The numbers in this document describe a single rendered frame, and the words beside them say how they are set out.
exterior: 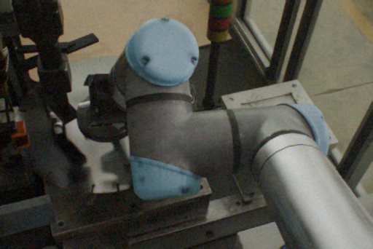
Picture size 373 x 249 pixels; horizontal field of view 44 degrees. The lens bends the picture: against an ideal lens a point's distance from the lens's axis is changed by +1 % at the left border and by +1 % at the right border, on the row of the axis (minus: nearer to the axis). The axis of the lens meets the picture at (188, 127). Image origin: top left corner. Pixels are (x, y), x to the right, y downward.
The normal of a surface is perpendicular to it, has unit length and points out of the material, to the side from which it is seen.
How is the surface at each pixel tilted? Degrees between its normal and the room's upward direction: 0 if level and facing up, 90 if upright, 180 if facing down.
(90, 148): 0
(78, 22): 0
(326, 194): 21
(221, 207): 0
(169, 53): 32
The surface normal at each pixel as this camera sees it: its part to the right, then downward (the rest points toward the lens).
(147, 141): -0.40, -0.11
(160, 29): 0.35, -0.18
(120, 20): 0.05, -0.63
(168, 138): 0.11, -0.18
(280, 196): -0.90, -0.29
